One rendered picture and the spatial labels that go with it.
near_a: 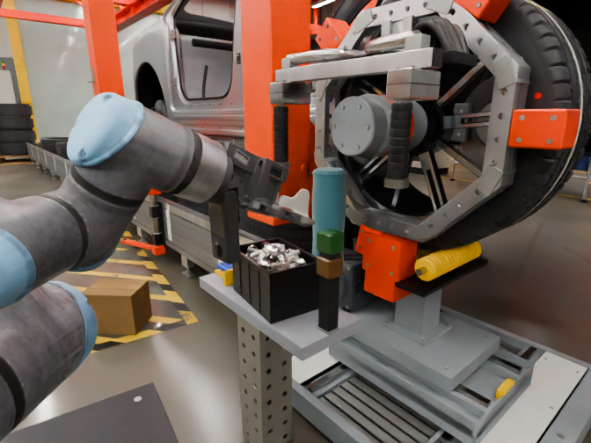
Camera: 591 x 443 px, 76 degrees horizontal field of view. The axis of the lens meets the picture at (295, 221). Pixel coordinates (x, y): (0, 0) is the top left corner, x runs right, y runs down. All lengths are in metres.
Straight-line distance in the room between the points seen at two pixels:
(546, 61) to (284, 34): 0.70
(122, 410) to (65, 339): 0.30
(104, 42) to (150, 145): 2.58
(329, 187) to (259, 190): 0.41
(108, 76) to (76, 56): 10.80
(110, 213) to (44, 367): 0.24
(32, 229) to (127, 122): 0.14
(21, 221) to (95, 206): 0.09
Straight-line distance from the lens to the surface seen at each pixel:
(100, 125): 0.45
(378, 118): 0.83
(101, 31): 3.04
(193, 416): 1.32
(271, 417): 1.12
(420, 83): 0.70
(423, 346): 1.22
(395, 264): 1.00
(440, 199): 1.03
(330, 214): 0.97
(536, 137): 0.82
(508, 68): 0.85
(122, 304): 1.71
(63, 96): 13.66
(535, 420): 1.33
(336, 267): 0.73
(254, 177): 0.58
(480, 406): 1.16
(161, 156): 0.47
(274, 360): 1.02
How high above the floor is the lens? 0.87
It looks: 16 degrees down
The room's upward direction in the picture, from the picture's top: straight up
